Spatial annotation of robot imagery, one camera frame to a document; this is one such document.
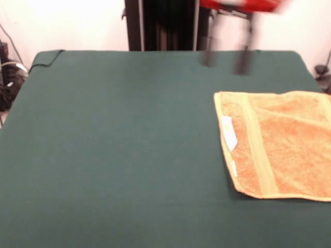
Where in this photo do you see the tan terry towel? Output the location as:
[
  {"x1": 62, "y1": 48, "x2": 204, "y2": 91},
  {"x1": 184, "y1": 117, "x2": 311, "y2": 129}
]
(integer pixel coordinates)
[{"x1": 214, "y1": 90, "x2": 331, "y2": 202}]

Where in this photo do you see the black pedestal stand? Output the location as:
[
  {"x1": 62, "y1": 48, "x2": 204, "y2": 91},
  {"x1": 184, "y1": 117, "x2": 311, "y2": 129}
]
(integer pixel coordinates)
[{"x1": 121, "y1": 0, "x2": 215, "y2": 52}]

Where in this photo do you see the black cable clutter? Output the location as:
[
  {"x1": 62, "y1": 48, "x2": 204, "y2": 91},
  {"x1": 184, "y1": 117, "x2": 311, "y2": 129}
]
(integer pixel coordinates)
[{"x1": 0, "y1": 41, "x2": 28, "y2": 112}]

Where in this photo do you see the dark green table cloth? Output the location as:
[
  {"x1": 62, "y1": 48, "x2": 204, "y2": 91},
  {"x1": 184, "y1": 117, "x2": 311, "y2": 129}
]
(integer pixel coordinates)
[{"x1": 0, "y1": 50, "x2": 331, "y2": 248}]

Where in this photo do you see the black plug adapter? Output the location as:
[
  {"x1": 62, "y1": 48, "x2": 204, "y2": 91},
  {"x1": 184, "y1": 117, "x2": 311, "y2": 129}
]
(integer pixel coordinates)
[{"x1": 314, "y1": 64, "x2": 331, "y2": 101}]

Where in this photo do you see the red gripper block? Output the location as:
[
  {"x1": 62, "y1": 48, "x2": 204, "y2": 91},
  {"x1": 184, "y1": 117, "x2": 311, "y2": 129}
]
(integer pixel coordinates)
[{"x1": 200, "y1": 0, "x2": 293, "y2": 76}]

